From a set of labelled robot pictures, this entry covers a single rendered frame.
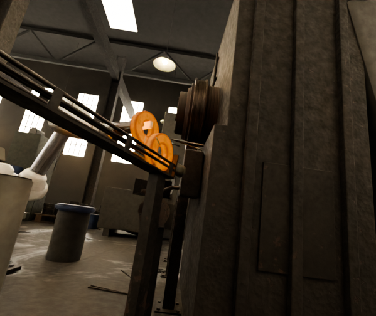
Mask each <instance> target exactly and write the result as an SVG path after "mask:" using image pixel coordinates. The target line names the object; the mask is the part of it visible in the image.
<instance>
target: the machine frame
mask: <svg viewBox="0 0 376 316"><path fill-rule="evenodd" d="M348 1H351V0H234V1H233V4H232V7H231V10H230V14H229V17H228V21H227V25H226V27H225V31H224V34H223V38H222V42H221V45H220V49H219V51H218V57H219V61H218V63H217V74H216V77H217V80H216V82H215V85H214V86H215V87H219V88H220V103H219V109H218V117H217V123H216V124H214V126H213V129H212V131H211V132H210V135H209V136H208V138H207V141H206V142H205V145H204V147H203V148H202V149H203V151H202V152H204V158H203V160H204V163H203V168H202V174H201V184H200V187H201V189H200V194H199V197H198V198H197V199H192V198H190V200H189V205H188V215H187V220H186V229H185V238H184V244H183V253H182V259H181V268H180V277H179V281H180V292H181V302H182V309H183V316H376V235H375V216H374V206H373V188H372V170H371V160H370V145H369V135H368V117H367V99H366V89H365V70H364V65H363V60H362V56H361V53H360V50H359V47H358V43H357V39H356V36H355V32H354V30H353V26H352V22H351V19H350V15H349V12H348V9H347V2H348Z"/></svg>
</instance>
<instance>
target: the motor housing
mask: <svg viewBox="0 0 376 316"><path fill-rule="evenodd" d="M143 205H144V200H143V201H142V202H141V204H140V205H139V209H138V216H139V219H140V220H141V216H142V209H143ZM169 214H170V210H169V206H168V203H167V202H166V201H165V200H164V199H163V198H162V203H161V210H160V215H159V223H158V230H157V235H156V242H155V247H154V255H153V262H152V267H151V274H150V278H149V286H148V294H147V298H146V306H145V310H144V316H151V313H152V308H153V300H154V293H155V288H156V280H157V275H158V267H159V259H160V254H161V247H162V242H163V234H164V227H161V226H162V225H163V224H164V223H165V222H166V221H167V220H168V218H169Z"/></svg>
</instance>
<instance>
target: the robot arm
mask: <svg viewBox="0 0 376 316"><path fill-rule="evenodd" d="M62 99H63V100H64V101H66V102H68V103H69V104H71V105H73V106H74V107H76V108H78V109H79V110H81V111H82V112H84V113H86V114H87V115H89V116H90V114H89V113H88V112H87V111H85V110H84V109H82V108H80V107H79V106H77V105H75V104H74V103H72V102H71V101H69V100H68V99H66V98H65V97H63V98H62ZM58 108H59V109H60V110H63V111H64V112H66V113H67V114H69V115H71V116H72V117H75V118H76V119H78V120H79V121H81V122H83V123H85V124H87V125H88V126H90V127H92V128H93V129H95V130H97V131H99V132H100V133H102V134H104V135H106V136H107V137H109V138H111V139H112V137H111V136H109V135H107V134H106V133H104V132H103V131H101V130H99V129H98V128H96V127H94V126H93V125H90V124H89V123H87V122H86V121H84V120H82V119H81V118H79V117H77V116H76V115H74V114H72V113H70V112H69V111H67V110H65V109H64V108H62V107H60V106H59V107H58ZM90 117H91V116H90ZM112 123H113V122H112ZM130 123H131V121H128V122H115V123H113V124H114V125H116V126H118V127H119V128H120V129H122V130H123V131H125V132H127V133H128V134H131V130H130ZM48 125H49V127H50V128H51V129H52V130H53V131H54V133H53V134H52V136H51V137H50V139H49V140H48V142H47V143H46V145H45V146H44V148H43V149H42V151H41V152H40V154H39V155H38V157H37V158H36V160H35V161H34V163H33V164H32V166H31V167H30V168H27V169H25V170H24V171H22V172H21V173H19V174H18V175H17V174H15V173H14V169H13V167H12V166H10V165H9V164H5V163H1V162H0V173H1V174H9V175H13V176H19V177H25V178H29V179H32V182H33V186H32V188H31V192H30V196H29V199H28V200H29V201H34V200H38V199H41V198H42V197H44V196H45V195H46V193H47V190H48V185H47V183H46V180H47V178H46V172H47V171H48V169H49V168H50V166H51V165H52V164H53V162H54V160H55V159H56V157H57V155H58V154H59V153H60V151H61V150H62V148H63V146H64V145H65V144H66V142H67V140H68V139H69V137H71V138H75V139H82V138H80V137H79V136H77V135H75V134H73V133H71V132H69V131H67V130H65V129H63V128H61V127H59V126H57V125H55V124H53V123H51V122H49V121H48ZM103 125H105V126H106V127H108V128H110V129H111V130H113V131H114V132H116V133H118V134H119V135H121V136H124V135H123V134H121V133H120V132H118V131H116V130H115V129H113V128H112V127H110V126H109V125H107V124H103ZM152 127H153V122H152V121H148V122H144V123H143V126H142V129H143V131H144V129H151V128H152ZM82 140H84V139H82ZM84 141H86V140H84ZM86 142H88V141H86ZM88 143H90V142H88ZM90 144H91V143H90Z"/></svg>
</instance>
